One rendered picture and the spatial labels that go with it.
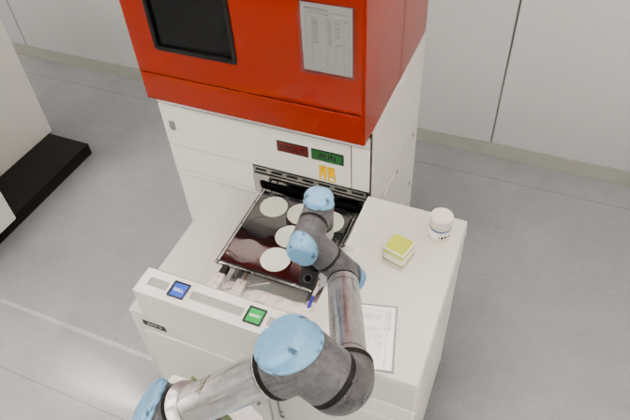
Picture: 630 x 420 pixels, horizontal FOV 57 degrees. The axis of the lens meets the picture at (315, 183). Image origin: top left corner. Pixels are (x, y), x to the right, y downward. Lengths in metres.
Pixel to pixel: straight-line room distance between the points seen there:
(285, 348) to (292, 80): 0.96
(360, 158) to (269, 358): 1.03
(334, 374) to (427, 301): 0.76
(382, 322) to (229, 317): 0.44
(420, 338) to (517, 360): 1.21
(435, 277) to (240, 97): 0.83
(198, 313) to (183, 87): 0.75
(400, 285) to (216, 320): 0.56
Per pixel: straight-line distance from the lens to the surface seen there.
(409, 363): 1.67
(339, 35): 1.63
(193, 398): 1.27
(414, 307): 1.76
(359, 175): 1.99
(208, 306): 1.81
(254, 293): 1.91
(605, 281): 3.25
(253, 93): 1.88
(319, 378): 1.06
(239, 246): 2.01
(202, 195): 2.47
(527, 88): 3.43
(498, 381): 2.80
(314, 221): 1.39
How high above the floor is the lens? 2.42
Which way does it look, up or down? 44 degrees down
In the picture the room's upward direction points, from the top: 4 degrees counter-clockwise
